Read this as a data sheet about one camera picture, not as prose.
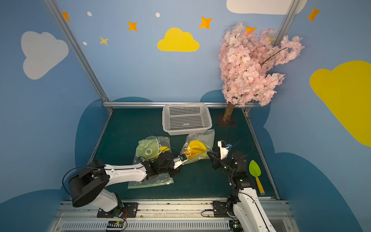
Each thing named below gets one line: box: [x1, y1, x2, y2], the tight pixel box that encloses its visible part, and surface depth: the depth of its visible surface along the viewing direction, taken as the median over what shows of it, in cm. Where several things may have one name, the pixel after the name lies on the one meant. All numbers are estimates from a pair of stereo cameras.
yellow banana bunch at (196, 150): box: [184, 140, 209, 160], surface depth 93 cm
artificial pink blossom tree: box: [218, 22, 305, 124], surface depth 72 cm
